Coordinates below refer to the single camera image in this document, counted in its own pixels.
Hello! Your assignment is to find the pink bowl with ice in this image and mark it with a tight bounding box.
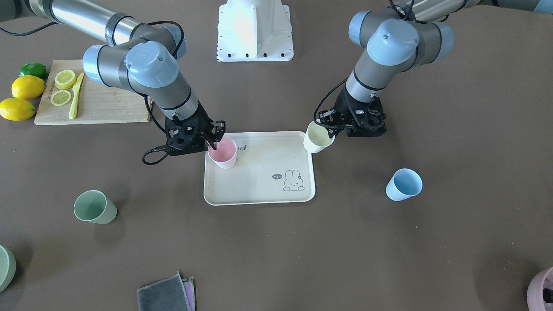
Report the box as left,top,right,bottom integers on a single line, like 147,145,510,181
527,268,553,311

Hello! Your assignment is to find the yellow plastic knife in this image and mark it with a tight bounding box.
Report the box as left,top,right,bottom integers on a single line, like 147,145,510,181
68,72,85,120

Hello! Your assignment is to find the lemon half lower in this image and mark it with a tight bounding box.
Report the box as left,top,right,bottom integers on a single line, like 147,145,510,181
50,90,72,107

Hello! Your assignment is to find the cream rabbit serving tray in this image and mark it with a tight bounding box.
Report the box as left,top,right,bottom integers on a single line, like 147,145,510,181
203,131,316,206

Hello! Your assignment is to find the green plastic cup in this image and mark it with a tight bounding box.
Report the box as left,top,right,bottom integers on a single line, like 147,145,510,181
73,190,118,224

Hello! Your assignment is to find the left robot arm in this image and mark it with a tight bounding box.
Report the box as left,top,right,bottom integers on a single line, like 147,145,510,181
313,0,553,139

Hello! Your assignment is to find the cream white plastic cup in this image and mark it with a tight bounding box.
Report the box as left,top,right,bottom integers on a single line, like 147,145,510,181
303,121,334,153

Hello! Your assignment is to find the light blue plastic cup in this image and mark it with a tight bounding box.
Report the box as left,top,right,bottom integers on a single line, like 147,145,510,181
385,168,423,201

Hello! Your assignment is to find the lemon half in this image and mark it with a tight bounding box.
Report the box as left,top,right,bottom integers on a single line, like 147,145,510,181
50,90,72,107
54,70,77,90

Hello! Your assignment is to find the grey folded cloth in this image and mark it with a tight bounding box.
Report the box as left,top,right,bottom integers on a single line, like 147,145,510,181
137,273,196,311

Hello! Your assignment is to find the green plastic bowl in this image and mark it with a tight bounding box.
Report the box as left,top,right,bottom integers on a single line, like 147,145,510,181
0,245,16,292

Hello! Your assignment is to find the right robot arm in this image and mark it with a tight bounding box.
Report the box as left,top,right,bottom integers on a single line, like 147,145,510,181
1,0,225,156

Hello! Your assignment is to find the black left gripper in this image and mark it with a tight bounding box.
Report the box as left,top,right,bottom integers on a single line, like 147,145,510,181
318,89,387,137

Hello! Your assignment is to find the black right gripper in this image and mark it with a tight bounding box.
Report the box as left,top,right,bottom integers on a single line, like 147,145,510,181
165,108,226,156

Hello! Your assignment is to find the lemon half upper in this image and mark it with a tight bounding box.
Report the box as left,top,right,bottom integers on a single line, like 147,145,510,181
54,70,77,90

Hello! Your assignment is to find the green lime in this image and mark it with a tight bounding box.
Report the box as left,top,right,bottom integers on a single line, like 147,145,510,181
19,62,47,79

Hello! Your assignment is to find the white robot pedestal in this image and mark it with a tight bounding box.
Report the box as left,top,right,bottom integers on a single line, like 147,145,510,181
216,0,294,62

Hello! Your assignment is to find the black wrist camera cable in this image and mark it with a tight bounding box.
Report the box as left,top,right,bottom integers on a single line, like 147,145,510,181
142,21,184,165

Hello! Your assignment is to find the pink plastic cup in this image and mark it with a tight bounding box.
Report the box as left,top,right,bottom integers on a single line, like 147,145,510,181
207,136,237,169

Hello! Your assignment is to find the whole yellow lemon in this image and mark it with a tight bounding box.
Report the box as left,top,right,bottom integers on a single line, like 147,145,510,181
11,75,45,100
0,97,36,121

